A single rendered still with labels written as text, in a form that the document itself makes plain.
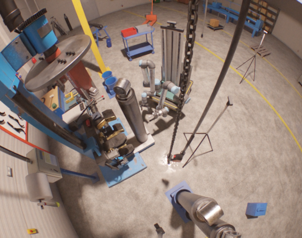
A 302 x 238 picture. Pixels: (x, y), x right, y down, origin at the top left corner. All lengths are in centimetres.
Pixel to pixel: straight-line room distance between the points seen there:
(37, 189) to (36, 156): 38
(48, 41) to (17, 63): 25
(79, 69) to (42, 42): 31
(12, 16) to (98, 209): 292
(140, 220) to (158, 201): 51
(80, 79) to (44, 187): 105
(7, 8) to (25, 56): 35
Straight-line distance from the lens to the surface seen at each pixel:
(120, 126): 229
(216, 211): 94
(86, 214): 302
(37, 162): 155
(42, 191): 141
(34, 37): 91
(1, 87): 87
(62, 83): 125
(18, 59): 97
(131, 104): 139
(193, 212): 108
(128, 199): 259
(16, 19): 95
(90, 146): 159
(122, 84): 124
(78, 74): 85
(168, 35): 206
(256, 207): 287
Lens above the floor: 249
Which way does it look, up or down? 61 degrees down
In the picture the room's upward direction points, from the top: 10 degrees counter-clockwise
